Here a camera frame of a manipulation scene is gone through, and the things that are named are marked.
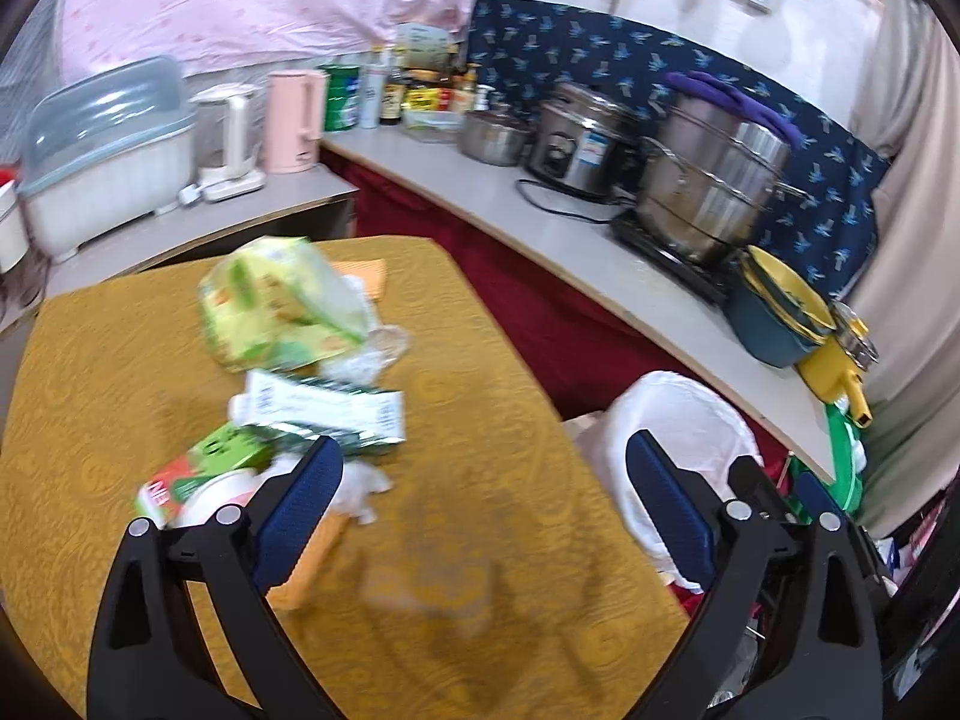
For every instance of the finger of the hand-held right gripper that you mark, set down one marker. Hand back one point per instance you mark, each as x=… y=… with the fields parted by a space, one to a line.
x=757 y=480

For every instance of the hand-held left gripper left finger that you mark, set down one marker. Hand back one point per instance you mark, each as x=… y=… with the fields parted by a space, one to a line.
x=300 y=495

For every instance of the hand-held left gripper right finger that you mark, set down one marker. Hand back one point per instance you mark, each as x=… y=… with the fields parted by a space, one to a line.
x=667 y=502

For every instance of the white tissue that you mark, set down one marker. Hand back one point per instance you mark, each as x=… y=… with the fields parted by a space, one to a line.
x=360 y=487

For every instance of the green and red paper box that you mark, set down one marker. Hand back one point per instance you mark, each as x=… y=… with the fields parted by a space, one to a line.
x=217 y=457

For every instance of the white and green milk carton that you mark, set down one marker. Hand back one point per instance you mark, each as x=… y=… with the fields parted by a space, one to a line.
x=322 y=405

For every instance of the bin with white bag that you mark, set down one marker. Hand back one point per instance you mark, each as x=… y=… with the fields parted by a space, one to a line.
x=675 y=405

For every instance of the clear plastic wrapper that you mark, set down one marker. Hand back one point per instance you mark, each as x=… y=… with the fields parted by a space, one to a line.
x=375 y=349

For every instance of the green and yellow snack bag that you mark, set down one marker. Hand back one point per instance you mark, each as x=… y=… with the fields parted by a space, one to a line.
x=255 y=300

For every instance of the green plastic bag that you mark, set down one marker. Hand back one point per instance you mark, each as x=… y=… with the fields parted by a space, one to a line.
x=844 y=457

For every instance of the blue and yellow bowl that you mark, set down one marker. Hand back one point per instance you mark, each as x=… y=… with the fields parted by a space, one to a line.
x=757 y=330

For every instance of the steel bowl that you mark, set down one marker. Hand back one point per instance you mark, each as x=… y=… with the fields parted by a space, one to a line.
x=855 y=337

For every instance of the yellow patterned tablecloth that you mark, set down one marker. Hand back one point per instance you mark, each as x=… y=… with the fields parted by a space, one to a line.
x=465 y=577

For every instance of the dark red cloth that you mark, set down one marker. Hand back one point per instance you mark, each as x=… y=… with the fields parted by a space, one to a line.
x=570 y=330

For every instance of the orange sponge cloth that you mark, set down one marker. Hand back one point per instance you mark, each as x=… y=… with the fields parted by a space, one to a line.
x=364 y=277

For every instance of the black induction cooker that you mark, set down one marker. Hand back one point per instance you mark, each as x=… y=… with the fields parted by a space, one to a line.
x=652 y=240

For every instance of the beige curtain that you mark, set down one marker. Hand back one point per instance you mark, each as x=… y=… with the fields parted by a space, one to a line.
x=915 y=240

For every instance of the large steel steamer pot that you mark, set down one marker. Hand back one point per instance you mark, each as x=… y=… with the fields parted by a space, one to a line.
x=697 y=187

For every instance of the white power plug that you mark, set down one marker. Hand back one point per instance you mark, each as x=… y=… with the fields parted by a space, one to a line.
x=190 y=195

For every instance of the steel rice cooker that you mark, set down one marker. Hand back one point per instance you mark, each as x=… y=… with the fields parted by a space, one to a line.
x=577 y=150

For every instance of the white dish rack grey lid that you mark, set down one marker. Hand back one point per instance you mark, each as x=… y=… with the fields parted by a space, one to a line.
x=105 y=180

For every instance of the pink electric kettle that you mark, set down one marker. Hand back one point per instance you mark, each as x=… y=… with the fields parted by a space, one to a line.
x=289 y=120

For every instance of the glass container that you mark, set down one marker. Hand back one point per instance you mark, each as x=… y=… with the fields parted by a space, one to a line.
x=431 y=127

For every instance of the white pot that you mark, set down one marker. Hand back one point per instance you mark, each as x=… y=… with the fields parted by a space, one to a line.
x=11 y=225

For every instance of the purple cloth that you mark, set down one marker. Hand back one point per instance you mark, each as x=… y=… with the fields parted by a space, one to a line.
x=720 y=86

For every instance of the green can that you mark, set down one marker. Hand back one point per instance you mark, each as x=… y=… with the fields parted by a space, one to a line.
x=341 y=101

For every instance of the white bottle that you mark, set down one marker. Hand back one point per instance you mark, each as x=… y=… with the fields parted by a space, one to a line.
x=373 y=97

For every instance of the small steel pot with lid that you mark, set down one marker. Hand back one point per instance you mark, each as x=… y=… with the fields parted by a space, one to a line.
x=491 y=139

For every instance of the dark sauce bottle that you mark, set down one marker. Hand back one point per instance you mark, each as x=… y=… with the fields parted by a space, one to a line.
x=391 y=101

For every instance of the small pump bottle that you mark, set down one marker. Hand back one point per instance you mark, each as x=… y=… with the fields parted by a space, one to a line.
x=486 y=101

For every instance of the navy printed cloth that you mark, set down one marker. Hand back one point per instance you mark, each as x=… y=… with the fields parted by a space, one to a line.
x=600 y=52

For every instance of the pale green packet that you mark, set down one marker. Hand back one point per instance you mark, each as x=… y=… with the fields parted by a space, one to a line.
x=424 y=45

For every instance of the pink floral cloth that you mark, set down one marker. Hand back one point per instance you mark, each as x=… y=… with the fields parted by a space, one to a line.
x=225 y=0

